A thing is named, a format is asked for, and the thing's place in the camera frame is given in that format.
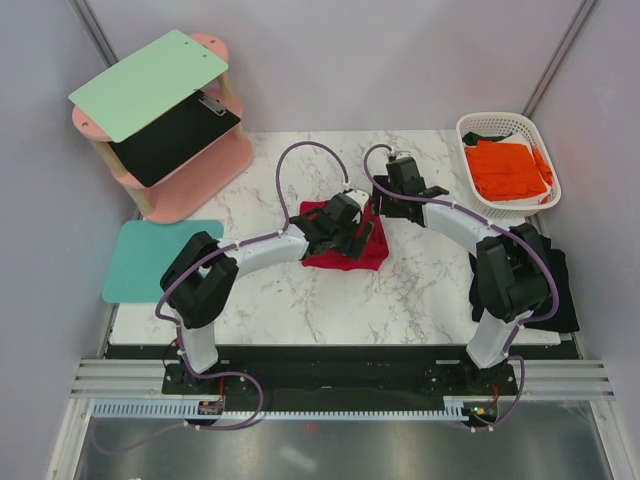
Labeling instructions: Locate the red t shirt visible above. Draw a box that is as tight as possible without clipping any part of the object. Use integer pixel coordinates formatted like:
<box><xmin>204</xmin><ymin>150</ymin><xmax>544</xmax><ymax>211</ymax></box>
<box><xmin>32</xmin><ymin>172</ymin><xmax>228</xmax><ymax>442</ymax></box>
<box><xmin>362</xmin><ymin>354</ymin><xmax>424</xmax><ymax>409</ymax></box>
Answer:
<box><xmin>302</xmin><ymin>202</ymin><xmax>390</xmax><ymax>271</ymax></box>

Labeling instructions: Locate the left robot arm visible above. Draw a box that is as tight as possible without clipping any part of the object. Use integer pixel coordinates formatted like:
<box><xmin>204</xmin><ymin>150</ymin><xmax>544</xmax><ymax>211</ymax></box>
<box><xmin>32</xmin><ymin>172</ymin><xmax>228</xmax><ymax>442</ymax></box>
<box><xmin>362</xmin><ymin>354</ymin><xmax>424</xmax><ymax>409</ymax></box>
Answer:
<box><xmin>156</xmin><ymin>189</ymin><xmax>374</xmax><ymax>393</ymax></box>

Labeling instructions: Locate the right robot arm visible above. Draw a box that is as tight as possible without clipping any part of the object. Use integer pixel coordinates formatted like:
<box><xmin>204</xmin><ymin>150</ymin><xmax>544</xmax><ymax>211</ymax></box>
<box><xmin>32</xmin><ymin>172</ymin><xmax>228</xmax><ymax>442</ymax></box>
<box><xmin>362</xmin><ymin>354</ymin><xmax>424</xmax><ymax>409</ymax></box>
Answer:
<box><xmin>365</xmin><ymin>152</ymin><xmax>558</xmax><ymax>394</ymax></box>

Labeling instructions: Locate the dark green garment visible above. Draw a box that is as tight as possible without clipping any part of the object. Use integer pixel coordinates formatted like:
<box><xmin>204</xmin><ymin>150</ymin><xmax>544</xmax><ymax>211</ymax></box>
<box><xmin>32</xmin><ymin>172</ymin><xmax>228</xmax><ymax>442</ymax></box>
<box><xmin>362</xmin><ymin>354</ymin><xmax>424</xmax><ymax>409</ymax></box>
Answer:
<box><xmin>462</xmin><ymin>132</ymin><xmax>506</xmax><ymax>147</ymax></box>

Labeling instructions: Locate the orange folded t shirt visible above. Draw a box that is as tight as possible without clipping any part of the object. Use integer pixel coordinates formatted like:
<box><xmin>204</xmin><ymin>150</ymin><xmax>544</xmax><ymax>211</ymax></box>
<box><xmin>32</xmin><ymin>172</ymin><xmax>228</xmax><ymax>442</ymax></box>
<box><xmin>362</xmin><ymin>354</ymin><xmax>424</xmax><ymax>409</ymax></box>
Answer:
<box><xmin>464</xmin><ymin>140</ymin><xmax>555</xmax><ymax>203</ymax></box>

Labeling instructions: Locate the white plastic basket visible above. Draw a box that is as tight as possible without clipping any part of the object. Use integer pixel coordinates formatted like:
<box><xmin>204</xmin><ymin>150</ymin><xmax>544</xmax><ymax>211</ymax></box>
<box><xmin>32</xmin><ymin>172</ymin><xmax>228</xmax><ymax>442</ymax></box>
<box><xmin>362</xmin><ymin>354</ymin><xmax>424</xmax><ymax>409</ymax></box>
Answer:
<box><xmin>456</xmin><ymin>112</ymin><xmax>561</xmax><ymax>218</ymax></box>

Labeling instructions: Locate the teal cutting board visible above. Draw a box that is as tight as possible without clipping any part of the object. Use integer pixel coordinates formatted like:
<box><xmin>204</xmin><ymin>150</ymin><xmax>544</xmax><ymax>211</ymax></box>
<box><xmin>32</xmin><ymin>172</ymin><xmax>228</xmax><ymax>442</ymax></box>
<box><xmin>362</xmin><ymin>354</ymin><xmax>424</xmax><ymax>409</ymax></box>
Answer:
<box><xmin>102</xmin><ymin>220</ymin><xmax>224</xmax><ymax>304</ymax></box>

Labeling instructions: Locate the black clipboard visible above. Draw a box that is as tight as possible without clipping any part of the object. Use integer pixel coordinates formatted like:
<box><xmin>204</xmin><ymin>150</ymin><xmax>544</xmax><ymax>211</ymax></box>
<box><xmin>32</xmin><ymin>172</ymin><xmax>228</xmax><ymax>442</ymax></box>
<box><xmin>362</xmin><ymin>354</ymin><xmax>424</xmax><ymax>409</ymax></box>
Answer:
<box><xmin>110</xmin><ymin>90</ymin><xmax>240</xmax><ymax>187</ymax></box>

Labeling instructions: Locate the black t shirt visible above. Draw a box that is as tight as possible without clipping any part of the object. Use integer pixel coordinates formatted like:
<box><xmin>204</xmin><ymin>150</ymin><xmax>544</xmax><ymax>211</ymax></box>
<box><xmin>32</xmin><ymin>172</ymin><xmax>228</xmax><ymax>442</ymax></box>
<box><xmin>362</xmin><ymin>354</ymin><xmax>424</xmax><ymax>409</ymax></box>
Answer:
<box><xmin>468</xmin><ymin>232</ymin><xmax>581</xmax><ymax>334</ymax></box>

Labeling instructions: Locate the mint green board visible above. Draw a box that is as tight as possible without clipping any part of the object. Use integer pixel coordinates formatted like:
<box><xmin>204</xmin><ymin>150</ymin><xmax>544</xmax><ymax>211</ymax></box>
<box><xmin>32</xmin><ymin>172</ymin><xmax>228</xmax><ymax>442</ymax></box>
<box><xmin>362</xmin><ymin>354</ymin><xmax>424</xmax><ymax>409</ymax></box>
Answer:
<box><xmin>69</xmin><ymin>30</ymin><xmax>229</xmax><ymax>143</ymax></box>

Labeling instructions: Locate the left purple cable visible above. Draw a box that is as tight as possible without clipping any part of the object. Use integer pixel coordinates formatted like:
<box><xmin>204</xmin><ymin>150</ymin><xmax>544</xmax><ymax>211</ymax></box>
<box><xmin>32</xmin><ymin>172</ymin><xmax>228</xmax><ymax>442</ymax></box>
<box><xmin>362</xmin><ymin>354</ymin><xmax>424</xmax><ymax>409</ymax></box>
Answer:
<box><xmin>153</xmin><ymin>141</ymin><xmax>351</xmax><ymax>441</ymax></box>

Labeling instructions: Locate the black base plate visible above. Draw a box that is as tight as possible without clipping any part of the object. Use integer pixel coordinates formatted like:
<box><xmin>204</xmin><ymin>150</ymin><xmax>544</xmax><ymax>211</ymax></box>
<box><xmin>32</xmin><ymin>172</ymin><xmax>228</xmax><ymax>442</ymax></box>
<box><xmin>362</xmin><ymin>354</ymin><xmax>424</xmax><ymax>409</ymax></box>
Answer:
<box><xmin>162</xmin><ymin>346</ymin><xmax>517</xmax><ymax>414</ymax></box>

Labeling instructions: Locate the white cable duct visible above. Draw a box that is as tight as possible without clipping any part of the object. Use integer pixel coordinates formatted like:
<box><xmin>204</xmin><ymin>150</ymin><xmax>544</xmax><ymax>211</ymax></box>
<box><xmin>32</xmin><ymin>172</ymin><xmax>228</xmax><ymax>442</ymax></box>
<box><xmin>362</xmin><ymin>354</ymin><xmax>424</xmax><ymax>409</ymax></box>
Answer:
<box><xmin>92</xmin><ymin>399</ymin><xmax>470</xmax><ymax>422</ymax></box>

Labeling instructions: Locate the aluminium rail frame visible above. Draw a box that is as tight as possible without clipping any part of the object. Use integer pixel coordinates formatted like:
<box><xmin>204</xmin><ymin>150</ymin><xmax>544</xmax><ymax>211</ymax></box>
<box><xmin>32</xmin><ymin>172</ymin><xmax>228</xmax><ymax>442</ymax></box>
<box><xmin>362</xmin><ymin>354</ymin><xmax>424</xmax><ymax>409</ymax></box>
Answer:
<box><xmin>72</xmin><ymin>360</ymin><xmax>614</xmax><ymax>401</ymax></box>

